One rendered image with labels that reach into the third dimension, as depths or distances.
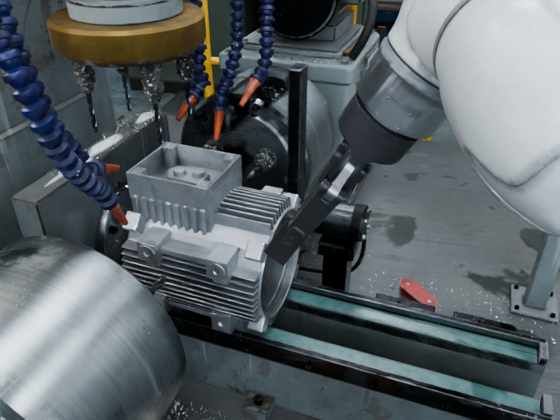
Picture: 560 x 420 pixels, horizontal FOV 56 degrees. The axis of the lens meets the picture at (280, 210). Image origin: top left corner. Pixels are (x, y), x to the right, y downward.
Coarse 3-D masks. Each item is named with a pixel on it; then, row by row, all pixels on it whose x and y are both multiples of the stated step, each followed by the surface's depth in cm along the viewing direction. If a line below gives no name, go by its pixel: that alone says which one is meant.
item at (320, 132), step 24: (240, 96) 87; (264, 96) 87; (312, 96) 96; (192, 120) 92; (240, 120) 88; (264, 120) 87; (312, 120) 92; (192, 144) 94; (216, 144) 91; (240, 144) 91; (264, 144) 89; (312, 144) 91; (264, 168) 87; (312, 168) 91
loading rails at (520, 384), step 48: (192, 336) 77; (240, 336) 73; (288, 336) 75; (336, 336) 81; (384, 336) 78; (432, 336) 75; (480, 336) 75; (528, 336) 73; (240, 384) 79; (288, 384) 75; (336, 384) 71; (384, 384) 68; (432, 384) 66; (480, 384) 68; (528, 384) 73
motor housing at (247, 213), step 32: (256, 192) 72; (160, 224) 70; (224, 224) 68; (256, 224) 66; (128, 256) 71; (192, 256) 66; (192, 288) 68; (224, 288) 67; (256, 288) 66; (288, 288) 79; (256, 320) 69
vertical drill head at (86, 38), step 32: (96, 0) 57; (128, 0) 57; (160, 0) 57; (64, 32) 55; (96, 32) 54; (128, 32) 55; (160, 32) 56; (192, 32) 59; (96, 64) 57; (128, 64) 57; (160, 64) 59; (192, 64) 66; (128, 96) 72; (160, 96) 61; (96, 128) 67; (160, 128) 64
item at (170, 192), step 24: (168, 144) 75; (144, 168) 69; (168, 168) 75; (192, 168) 75; (216, 168) 75; (240, 168) 73; (144, 192) 69; (168, 192) 67; (192, 192) 66; (216, 192) 67; (168, 216) 69; (192, 216) 67
